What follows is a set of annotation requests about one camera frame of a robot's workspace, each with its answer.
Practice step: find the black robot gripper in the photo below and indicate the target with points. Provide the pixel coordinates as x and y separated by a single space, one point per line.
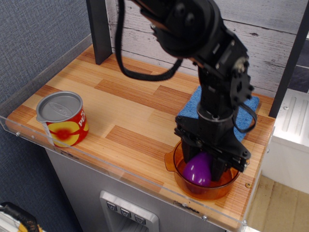
214 135

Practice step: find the orange transparent plastic pot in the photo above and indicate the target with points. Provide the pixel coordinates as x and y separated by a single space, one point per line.
174 163

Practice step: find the purple toy eggplant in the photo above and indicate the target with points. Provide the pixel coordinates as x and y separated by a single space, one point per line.
198 169

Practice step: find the red yellow peach can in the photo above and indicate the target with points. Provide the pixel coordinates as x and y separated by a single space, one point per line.
63 118

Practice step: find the black vertical post left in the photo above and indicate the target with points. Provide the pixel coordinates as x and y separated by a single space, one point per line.
99 27

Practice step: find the grey cabinet with dispenser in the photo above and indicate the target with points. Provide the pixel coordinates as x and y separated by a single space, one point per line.
103 203

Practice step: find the black vertical post right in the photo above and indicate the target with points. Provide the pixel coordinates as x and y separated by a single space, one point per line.
291 63

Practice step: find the yellow black object bottom-left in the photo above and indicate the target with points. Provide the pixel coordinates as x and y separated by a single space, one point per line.
15 219

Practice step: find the white appliance at right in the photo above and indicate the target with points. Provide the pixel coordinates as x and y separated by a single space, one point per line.
287 158

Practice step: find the black vertical post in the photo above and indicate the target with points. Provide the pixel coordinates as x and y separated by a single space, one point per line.
291 63
99 27

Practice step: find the clear acrylic table guard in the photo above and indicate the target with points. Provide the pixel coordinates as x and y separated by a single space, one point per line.
131 129

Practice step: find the blue folded cloth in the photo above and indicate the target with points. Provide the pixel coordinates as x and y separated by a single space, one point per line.
243 120

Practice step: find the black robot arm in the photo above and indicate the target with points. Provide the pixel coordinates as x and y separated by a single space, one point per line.
194 29

